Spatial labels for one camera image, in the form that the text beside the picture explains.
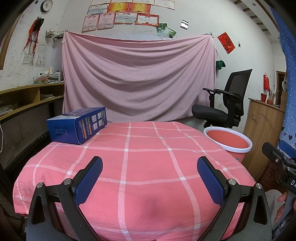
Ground stack of books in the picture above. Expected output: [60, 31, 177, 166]
[33, 67, 64, 84]

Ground wooden wall shelf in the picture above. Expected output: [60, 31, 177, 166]
[1, 83, 65, 123]

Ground pink certificate left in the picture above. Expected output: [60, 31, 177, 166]
[81, 14, 100, 33]

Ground round wall clock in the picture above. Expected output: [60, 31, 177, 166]
[40, 0, 53, 13]

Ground person's right hand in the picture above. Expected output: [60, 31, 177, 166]
[274, 191, 288, 223]

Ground pink certificate right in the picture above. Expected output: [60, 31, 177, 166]
[97, 13, 115, 30]

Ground red white plastic bin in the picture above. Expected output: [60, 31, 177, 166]
[204, 126, 253, 163]

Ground blue dotted curtain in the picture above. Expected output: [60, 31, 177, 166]
[272, 9, 295, 149]

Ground blue cardboard box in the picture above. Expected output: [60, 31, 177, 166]
[47, 107, 107, 145]

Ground framed certificate red border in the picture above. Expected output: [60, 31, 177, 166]
[135, 13, 159, 27]

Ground black office chair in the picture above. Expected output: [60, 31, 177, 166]
[192, 69, 252, 128]

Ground red diamond wall poster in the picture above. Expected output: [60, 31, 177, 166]
[217, 32, 235, 54]

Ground pink checked tablecloth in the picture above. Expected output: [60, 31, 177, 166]
[13, 122, 255, 240]

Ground small white wall card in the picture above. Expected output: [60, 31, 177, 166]
[180, 20, 189, 30]

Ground red tassel wall decoration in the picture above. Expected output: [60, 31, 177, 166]
[23, 16, 45, 54]

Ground pink hanging sheet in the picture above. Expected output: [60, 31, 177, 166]
[62, 32, 217, 123]

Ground pink certificate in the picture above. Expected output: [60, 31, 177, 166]
[97, 13, 115, 30]
[81, 14, 100, 33]

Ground red hanging ornament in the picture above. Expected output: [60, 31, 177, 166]
[263, 73, 270, 91]

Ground red cup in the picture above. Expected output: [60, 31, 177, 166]
[260, 93, 267, 103]

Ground green photo cards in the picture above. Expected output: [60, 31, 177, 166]
[156, 23, 177, 39]

